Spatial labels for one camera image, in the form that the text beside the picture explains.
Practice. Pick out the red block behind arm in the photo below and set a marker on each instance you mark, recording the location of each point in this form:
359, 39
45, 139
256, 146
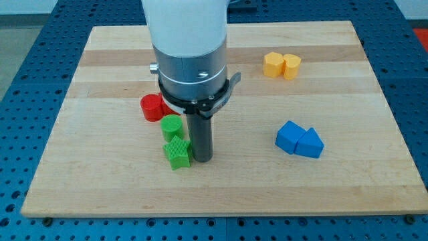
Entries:
166, 109

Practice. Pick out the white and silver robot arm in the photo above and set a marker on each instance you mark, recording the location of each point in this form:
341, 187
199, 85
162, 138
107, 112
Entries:
189, 40

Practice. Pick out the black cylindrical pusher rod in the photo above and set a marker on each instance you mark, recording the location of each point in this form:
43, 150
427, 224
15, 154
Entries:
200, 134

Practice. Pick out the green cylinder block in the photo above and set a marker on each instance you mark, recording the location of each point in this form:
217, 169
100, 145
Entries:
171, 126

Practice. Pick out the green star block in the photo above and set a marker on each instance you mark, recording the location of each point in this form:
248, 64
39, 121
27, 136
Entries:
178, 153

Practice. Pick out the red cylinder block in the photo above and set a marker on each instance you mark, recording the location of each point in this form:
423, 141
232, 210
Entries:
151, 105

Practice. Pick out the blue cube block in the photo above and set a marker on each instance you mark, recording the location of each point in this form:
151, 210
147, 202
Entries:
288, 136

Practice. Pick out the yellow hexagon block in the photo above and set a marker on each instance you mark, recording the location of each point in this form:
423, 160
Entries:
273, 64

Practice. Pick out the wooden board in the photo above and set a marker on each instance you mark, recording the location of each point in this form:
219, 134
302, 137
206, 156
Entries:
103, 159

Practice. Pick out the yellow half-round block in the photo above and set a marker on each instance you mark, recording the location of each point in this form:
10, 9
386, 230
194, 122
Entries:
291, 66

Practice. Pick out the blue triangle block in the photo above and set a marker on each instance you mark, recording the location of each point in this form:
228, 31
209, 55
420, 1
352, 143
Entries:
310, 144

